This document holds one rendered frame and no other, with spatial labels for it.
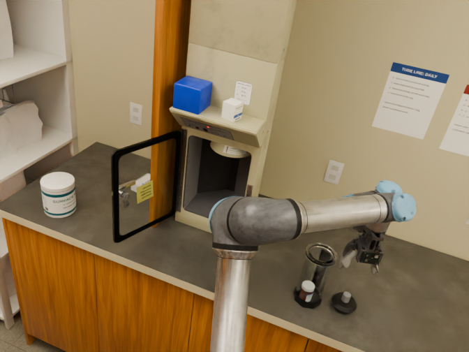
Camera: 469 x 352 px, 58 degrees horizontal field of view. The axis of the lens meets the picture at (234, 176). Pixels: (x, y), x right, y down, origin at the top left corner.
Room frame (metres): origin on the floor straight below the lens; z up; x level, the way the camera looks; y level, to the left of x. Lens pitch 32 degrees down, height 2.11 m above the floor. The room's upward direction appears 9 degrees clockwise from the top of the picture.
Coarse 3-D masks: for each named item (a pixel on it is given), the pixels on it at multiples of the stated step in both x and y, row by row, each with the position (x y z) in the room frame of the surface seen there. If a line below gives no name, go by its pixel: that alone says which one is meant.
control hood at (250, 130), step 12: (216, 108) 1.40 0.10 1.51; (180, 120) 1.38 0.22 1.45; (204, 120) 1.31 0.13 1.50; (216, 120) 1.30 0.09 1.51; (228, 120) 1.32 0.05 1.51; (240, 120) 1.33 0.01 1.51; (252, 120) 1.35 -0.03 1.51; (264, 120) 1.36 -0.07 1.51; (240, 132) 1.28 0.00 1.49; (252, 132) 1.26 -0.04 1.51; (264, 132) 1.36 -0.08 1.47; (252, 144) 1.33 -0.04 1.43
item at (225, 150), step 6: (210, 144) 1.49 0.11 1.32; (216, 144) 1.45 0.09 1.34; (222, 144) 1.44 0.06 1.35; (216, 150) 1.44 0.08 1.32; (222, 150) 1.43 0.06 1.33; (228, 150) 1.42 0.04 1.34; (234, 150) 1.42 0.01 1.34; (240, 150) 1.43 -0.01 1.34; (228, 156) 1.41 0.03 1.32; (234, 156) 1.41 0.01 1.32; (240, 156) 1.42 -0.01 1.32
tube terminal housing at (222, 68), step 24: (192, 48) 1.45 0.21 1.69; (192, 72) 1.45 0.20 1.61; (216, 72) 1.42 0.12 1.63; (240, 72) 1.40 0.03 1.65; (264, 72) 1.38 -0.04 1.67; (216, 96) 1.42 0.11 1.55; (264, 96) 1.37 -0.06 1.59; (240, 144) 1.39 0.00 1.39; (264, 144) 1.40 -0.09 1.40; (192, 216) 1.43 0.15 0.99
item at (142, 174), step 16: (160, 144) 1.35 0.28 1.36; (128, 160) 1.24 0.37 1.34; (144, 160) 1.30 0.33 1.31; (160, 160) 1.35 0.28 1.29; (112, 176) 1.19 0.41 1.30; (128, 176) 1.24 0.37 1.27; (144, 176) 1.30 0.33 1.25; (160, 176) 1.36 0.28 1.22; (112, 192) 1.19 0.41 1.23; (128, 192) 1.24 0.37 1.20; (144, 192) 1.30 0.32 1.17; (160, 192) 1.36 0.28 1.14; (112, 208) 1.19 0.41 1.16; (128, 208) 1.24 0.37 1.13; (144, 208) 1.30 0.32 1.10; (160, 208) 1.36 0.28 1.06; (112, 224) 1.19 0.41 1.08; (128, 224) 1.24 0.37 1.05; (144, 224) 1.30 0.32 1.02
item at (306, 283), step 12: (312, 252) 1.16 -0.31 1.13; (324, 252) 1.16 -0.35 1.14; (312, 264) 1.09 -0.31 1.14; (324, 264) 1.07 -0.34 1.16; (300, 276) 1.13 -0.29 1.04; (312, 276) 1.08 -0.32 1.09; (324, 276) 1.08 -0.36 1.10; (300, 288) 1.10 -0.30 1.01; (312, 288) 1.08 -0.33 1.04; (312, 300) 1.08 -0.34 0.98
